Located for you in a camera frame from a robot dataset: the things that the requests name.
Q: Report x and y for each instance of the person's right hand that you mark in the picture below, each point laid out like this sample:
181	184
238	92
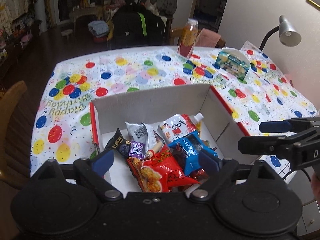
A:
315	186

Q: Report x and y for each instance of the purple candy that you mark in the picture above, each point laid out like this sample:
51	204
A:
137	150

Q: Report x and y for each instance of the small white stool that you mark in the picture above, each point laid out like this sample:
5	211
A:
67	33

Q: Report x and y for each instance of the wooden chair with pink cloth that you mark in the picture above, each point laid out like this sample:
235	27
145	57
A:
176	33

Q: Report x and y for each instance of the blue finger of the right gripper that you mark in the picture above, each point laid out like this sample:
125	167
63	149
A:
275	126
260	145

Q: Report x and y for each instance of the black snack packet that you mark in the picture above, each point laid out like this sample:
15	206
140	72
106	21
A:
119	144

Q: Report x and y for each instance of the orange juice bottle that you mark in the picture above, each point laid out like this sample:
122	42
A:
188	38

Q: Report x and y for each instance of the red chip bag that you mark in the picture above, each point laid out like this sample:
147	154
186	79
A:
161	173

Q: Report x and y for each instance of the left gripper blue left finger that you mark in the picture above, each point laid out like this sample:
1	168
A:
103	162

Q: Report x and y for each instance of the small sausage stick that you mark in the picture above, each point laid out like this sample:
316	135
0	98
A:
151	152

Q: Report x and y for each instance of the balloon birthday tablecloth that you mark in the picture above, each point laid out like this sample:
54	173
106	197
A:
62	128

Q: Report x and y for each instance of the black backpack green stripe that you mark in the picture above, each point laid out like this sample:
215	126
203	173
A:
135	26

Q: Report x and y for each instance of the folded blue grey clothes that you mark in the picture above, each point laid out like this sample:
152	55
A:
98	28

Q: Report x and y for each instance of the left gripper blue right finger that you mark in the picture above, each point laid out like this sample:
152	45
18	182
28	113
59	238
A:
209	162

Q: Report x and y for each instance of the white red drink pouch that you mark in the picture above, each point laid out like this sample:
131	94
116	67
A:
178	126

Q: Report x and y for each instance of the brown shiny snack packet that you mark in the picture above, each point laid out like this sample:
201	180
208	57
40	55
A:
199	175

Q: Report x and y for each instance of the teal tissue pack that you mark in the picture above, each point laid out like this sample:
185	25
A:
233	61

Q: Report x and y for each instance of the wooden chair left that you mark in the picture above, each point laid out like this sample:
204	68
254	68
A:
15	138

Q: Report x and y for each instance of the white green snack packet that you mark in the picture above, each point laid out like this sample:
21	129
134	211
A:
143	133

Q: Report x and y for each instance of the white red cardboard box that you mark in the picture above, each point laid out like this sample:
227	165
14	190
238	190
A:
156	105

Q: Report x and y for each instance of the grey desk lamp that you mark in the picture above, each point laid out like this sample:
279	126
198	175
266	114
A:
287	33

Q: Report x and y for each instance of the blue snack packet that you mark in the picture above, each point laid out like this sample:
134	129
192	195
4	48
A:
187	151

